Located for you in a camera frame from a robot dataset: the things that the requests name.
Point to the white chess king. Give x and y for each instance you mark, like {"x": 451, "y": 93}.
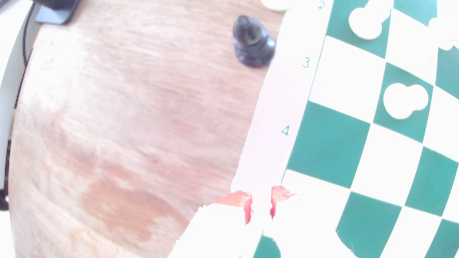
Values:
{"x": 444, "y": 32}

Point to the white chess pawn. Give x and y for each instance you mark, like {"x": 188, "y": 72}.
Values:
{"x": 365, "y": 23}
{"x": 276, "y": 4}
{"x": 398, "y": 102}

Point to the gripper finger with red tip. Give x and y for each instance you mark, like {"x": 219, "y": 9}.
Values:
{"x": 218, "y": 229}
{"x": 308, "y": 233}

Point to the green and white chess mat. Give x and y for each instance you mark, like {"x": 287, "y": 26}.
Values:
{"x": 330, "y": 143}

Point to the black chess pawn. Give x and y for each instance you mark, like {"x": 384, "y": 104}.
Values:
{"x": 252, "y": 43}

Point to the dark grey stand base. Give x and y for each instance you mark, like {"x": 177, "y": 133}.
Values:
{"x": 57, "y": 10}

